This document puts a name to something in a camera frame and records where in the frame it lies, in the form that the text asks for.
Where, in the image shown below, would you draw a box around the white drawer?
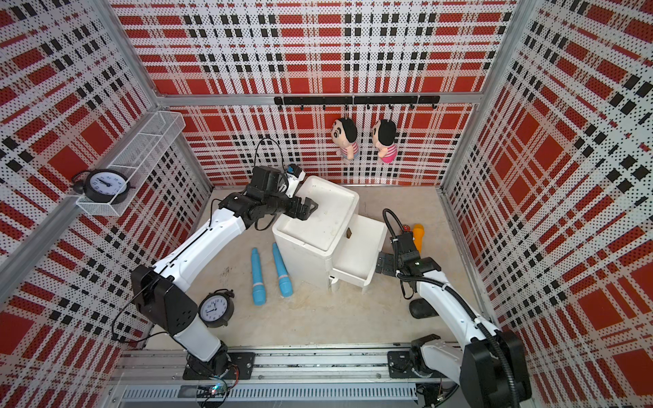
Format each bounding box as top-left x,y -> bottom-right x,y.
331,214 -> 388,293

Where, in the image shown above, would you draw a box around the orange toy microphone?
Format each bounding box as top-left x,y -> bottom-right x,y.
413,224 -> 425,253

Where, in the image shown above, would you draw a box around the white plastic drawer cabinet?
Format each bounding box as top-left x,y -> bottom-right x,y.
272,176 -> 360,290

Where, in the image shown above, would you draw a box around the blue toy microphone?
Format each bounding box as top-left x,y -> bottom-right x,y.
251,248 -> 266,306
272,243 -> 294,299

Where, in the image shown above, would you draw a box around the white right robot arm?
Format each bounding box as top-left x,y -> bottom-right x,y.
382,208 -> 532,407

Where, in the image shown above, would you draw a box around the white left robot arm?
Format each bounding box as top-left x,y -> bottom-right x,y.
129,163 -> 319,379

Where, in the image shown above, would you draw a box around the black cylinder on floor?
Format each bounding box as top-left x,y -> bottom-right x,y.
409,299 -> 439,320

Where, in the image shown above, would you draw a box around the plush doll blue shorts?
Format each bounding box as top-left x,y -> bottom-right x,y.
330,117 -> 360,161

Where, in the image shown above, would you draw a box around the plush doll pink shorts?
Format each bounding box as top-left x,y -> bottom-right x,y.
372,119 -> 398,164

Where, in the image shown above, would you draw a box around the black alarm clock on floor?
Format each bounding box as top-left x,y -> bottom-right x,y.
198,289 -> 235,328

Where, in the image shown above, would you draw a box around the black alarm clock in basket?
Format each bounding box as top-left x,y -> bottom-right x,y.
71,169 -> 134,205

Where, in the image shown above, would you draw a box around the small circuit board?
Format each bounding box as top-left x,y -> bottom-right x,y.
177,384 -> 230,401

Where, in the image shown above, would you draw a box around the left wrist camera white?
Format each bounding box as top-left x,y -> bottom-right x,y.
286,164 -> 305,198

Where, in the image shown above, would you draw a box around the white wire wall basket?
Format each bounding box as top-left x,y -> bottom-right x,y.
76,110 -> 185,217

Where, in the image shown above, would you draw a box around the black wall hook rail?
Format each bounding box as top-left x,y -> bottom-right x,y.
273,95 -> 441,109

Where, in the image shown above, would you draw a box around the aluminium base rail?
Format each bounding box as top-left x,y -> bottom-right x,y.
100,343 -> 468,407

